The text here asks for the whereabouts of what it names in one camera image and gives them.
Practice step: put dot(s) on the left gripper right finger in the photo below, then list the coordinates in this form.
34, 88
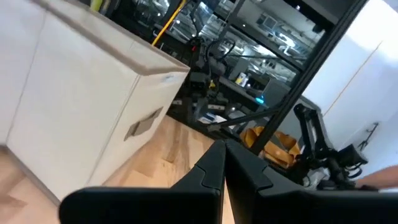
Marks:
311, 208

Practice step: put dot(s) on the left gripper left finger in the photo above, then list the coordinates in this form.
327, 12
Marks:
155, 205

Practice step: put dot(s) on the person's forearm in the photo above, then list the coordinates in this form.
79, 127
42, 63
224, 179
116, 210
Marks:
379, 179

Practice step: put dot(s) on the orange bag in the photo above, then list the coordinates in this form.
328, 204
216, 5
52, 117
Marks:
280, 146

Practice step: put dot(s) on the white blue papers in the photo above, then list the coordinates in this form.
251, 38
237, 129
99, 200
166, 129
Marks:
211, 118

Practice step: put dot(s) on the dark metal cross brace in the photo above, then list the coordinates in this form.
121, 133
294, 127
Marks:
245, 119

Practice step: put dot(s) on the grey equipment box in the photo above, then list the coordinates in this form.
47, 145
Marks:
275, 93

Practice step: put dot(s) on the beige fabric storage box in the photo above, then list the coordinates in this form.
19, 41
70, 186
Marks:
77, 99

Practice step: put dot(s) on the black background machine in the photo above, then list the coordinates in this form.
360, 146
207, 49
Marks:
202, 71

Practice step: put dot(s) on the yellow white bottle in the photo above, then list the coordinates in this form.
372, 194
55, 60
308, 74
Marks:
242, 80

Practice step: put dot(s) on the dark metal frame post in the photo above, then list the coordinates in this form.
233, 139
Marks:
311, 71

